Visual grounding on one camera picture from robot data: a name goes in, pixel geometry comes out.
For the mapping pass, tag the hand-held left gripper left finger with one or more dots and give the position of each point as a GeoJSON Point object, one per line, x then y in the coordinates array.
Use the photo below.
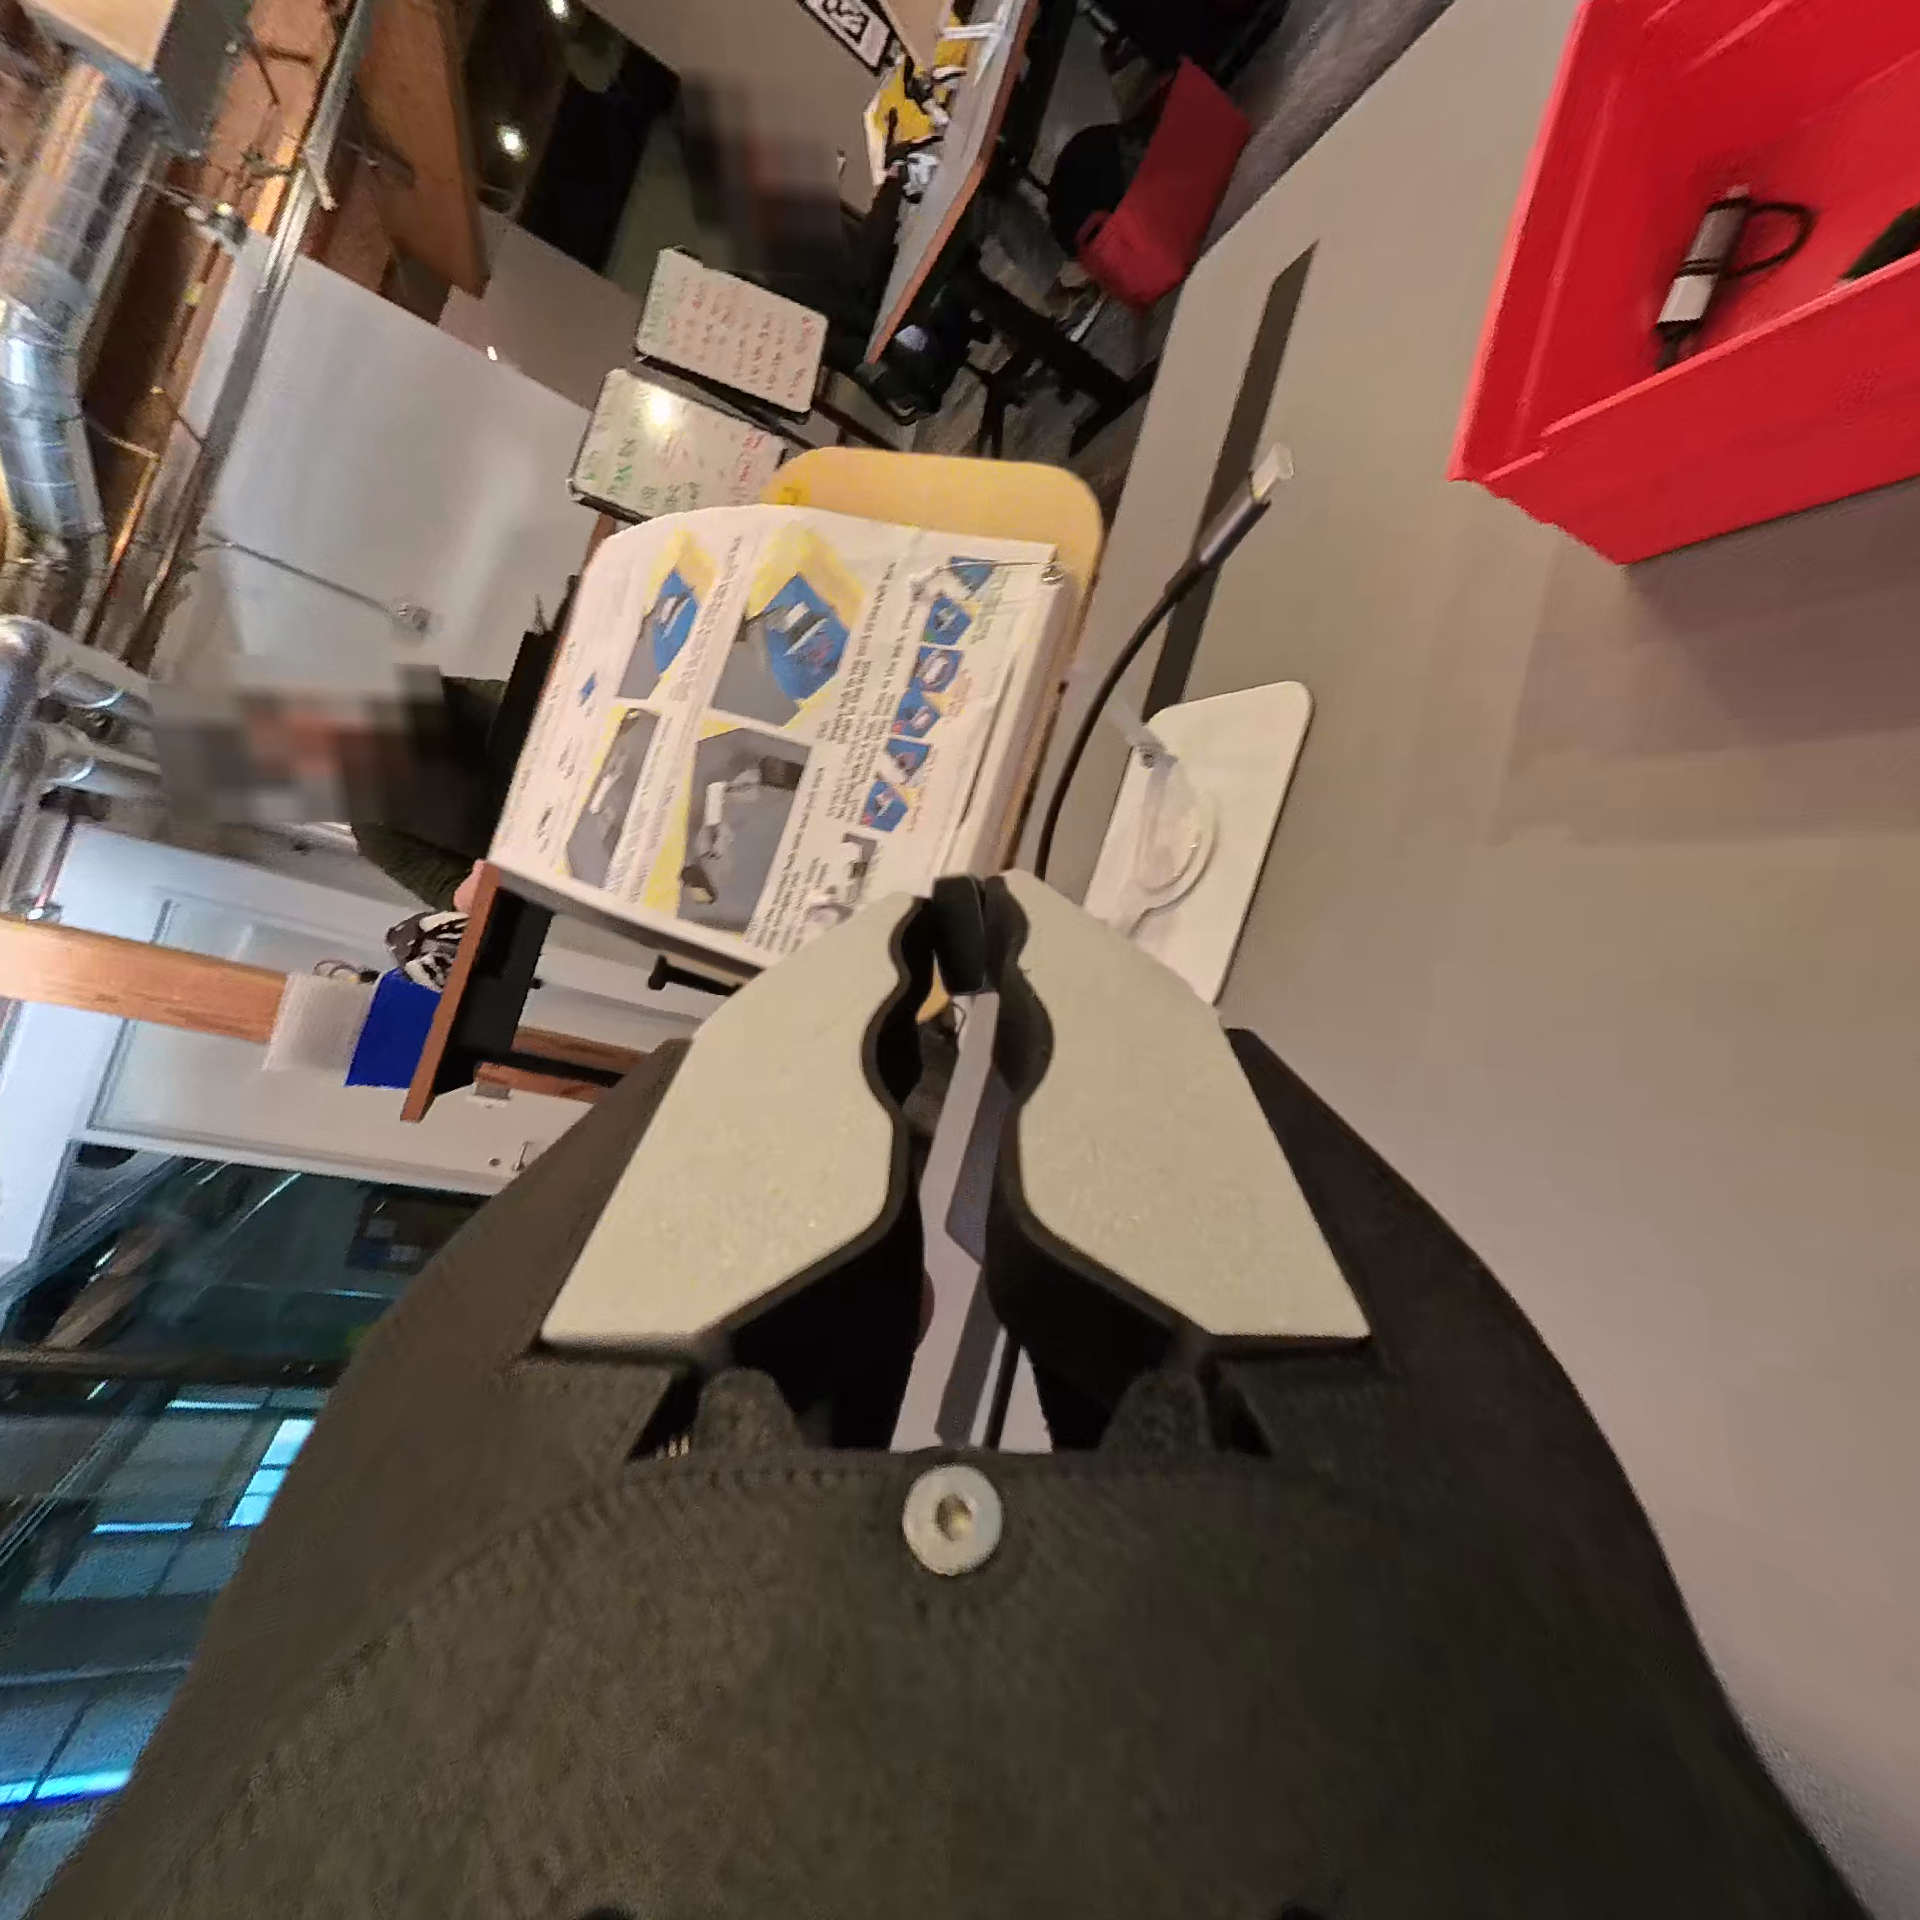
{"type": "Point", "coordinates": [735, 1170]}

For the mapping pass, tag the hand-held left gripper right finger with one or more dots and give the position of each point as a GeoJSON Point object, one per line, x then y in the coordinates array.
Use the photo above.
{"type": "Point", "coordinates": [1184, 1185]}

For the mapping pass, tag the red plastic bin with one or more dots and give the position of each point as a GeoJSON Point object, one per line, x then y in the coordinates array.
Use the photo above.
{"type": "Point", "coordinates": [1575, 299]}

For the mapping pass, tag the blue box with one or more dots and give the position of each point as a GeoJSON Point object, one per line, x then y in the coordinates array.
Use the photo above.
{"type": "Point", "coordinates": [394, 1035]}

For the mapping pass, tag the whiteboard on black stand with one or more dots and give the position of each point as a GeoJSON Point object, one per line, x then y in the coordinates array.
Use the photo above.
{"type": "Point", "coordinates": [674, 451]}
{"type": "Point", "coordinates": [727, 322]}

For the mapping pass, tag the red bag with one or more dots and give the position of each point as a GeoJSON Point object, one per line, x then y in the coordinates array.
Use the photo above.
{"type": "Point", "coordinates": [1162, 188]}

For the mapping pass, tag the long wooden workbench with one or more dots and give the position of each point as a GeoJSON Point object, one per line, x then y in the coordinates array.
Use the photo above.
{"type": "Point", "coordinates": [944, 166]}

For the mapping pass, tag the black frame desk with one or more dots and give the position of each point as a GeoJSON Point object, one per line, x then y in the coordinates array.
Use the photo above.
{"type": "Point", "coordinates": [487, 974]}

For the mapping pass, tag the silver air duct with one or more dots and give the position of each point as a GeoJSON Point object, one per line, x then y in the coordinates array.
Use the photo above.
{"type": "Point", "coordinates": [44, 375]}

